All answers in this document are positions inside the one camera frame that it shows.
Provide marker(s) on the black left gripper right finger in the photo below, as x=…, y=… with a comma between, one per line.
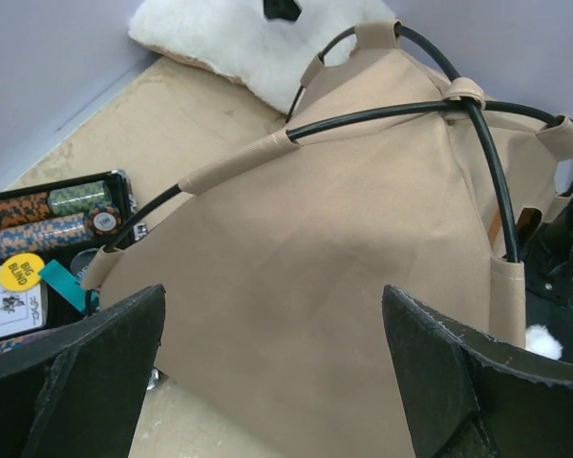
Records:
x=467, y=394

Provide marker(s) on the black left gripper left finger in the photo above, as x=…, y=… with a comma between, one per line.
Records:
x=78, y=391

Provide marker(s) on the beige fabric pet tent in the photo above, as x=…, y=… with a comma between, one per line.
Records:
x=327, y=387

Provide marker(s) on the black tent pole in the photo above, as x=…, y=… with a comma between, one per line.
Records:
x=466, y=104
x=315, y=219

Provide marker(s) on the white fluffy pillow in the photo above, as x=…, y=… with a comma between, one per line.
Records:
x=233, y=39

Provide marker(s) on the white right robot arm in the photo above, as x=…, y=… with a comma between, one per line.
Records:
x=549, y=280

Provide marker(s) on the white pompom ball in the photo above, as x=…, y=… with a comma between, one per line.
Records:
x=538, y=340

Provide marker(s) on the white playing card deck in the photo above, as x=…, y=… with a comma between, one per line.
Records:
x=22, y=312

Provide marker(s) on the teal plastic clip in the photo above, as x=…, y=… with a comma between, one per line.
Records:
x=65, y=284

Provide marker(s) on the clear dealer button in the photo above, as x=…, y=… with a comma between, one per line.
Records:
x=79, y=265

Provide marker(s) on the yellow big blind button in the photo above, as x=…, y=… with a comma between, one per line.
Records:
x=21, y=272

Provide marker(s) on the black poker chip case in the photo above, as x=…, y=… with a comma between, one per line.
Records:
x=103, y=220

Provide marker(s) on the orange blue poker chip roll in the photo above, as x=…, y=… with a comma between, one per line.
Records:
x=44, y=235

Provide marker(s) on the green blue poker chip roll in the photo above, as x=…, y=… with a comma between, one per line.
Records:
x=78, y=199

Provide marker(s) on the red poker chip roll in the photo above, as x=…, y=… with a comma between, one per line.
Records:
x=25, y=209

